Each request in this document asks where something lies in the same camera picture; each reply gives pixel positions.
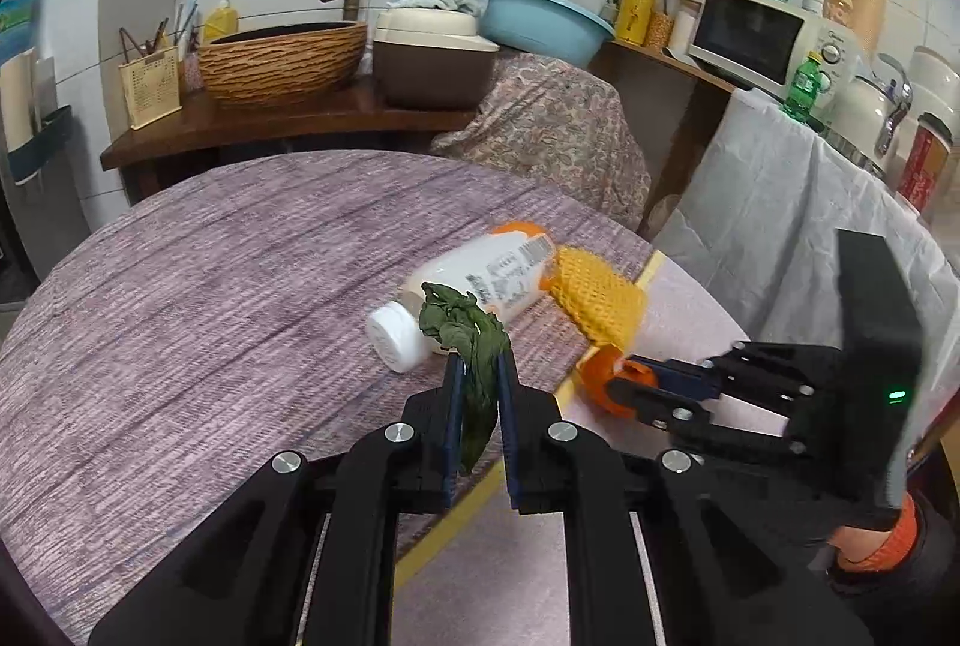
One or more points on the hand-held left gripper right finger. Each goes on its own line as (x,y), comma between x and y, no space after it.
(508,436)

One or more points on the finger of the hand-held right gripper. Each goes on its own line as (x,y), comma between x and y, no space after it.
(697,425)
(675,376)

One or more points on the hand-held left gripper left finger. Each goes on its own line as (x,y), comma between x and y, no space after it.
(452,421)

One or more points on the wilted green leaf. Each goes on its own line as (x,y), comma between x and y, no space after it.
(480,376)

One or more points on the person's right forearm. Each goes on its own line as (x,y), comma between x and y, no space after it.
(907,586)

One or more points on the person's right hand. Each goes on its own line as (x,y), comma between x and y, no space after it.
(862,545)

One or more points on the yellow foam fruit net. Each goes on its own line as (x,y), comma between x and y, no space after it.
(600,293)

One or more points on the white bottle with orange label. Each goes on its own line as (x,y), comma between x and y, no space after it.
(480,278)

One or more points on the white plastic sheet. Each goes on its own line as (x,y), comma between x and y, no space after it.
(765,189)

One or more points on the red paper cup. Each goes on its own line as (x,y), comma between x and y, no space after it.
(926,162)

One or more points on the white kettle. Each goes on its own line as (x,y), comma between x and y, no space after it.
(862,114)

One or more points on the wooden side table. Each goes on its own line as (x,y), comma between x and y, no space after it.
(667,114)

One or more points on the green soda bottle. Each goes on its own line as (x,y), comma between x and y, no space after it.
(806,87)

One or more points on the floral cloth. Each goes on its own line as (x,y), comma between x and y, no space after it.
(555,129)

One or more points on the wooden sink counter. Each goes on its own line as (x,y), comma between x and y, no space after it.
(300,117)

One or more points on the white microwave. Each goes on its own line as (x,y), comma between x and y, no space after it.
(750,35)

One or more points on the jar with yellow lid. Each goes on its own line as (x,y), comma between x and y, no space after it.
(838,6)

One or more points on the white jar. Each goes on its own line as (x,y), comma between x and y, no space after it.
(686,27)

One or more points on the glass jar with grains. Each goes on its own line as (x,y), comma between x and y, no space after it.
(660,27)

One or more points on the brown rice cooker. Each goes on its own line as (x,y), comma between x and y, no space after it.
(431,69)

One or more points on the light blue basin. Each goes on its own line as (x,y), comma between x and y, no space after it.
(540,27)

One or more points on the woven brown basin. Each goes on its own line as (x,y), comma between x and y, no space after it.
(285,65)

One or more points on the small pink jar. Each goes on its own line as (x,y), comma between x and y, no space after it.
(193,72)

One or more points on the beige chopstick holder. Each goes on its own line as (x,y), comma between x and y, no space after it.
(152,89)

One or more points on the yellow soap bottle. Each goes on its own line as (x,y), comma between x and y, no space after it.
(221,22)

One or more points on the chopsticks bundle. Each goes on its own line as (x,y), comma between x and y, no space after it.
(157,35)

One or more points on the white paper cup tube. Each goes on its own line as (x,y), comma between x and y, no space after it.
(22,91)

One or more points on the blue water jug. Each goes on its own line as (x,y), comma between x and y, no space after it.
(15,20)

